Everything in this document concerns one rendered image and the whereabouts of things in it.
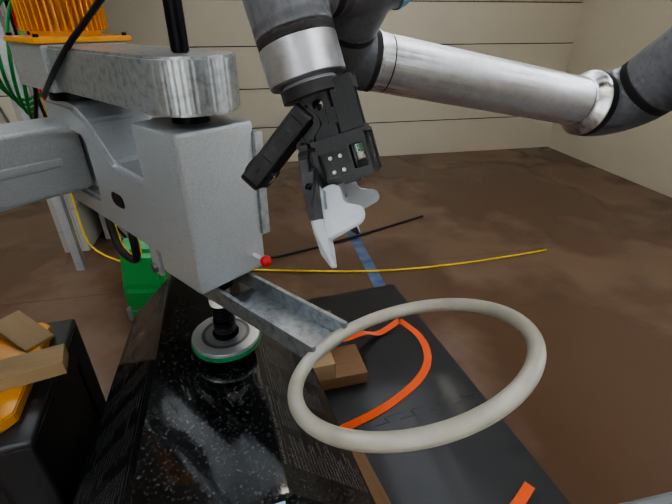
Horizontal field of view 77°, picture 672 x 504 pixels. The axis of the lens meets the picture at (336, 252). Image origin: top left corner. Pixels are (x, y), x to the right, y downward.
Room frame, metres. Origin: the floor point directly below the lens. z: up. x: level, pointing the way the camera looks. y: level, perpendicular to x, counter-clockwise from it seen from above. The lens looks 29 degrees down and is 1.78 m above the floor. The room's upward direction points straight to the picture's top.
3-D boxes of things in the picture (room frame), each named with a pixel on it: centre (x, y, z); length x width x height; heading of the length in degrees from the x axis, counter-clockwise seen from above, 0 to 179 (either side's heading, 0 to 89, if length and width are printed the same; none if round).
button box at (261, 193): (1.09, 0.23, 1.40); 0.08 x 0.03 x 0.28; 49
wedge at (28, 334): (1.18, 1.13, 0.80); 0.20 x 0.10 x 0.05; 62
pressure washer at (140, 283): (2.34, 1.23, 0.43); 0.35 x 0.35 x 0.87; 3
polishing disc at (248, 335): (1.05, 0.35, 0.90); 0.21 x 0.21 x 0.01
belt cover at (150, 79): (1.28, 0.62, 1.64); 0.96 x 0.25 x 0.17; 49
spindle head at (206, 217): (1.10, 0.41, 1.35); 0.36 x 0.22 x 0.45; 49
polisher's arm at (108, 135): (1.32, 0.64, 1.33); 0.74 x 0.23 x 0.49; 49
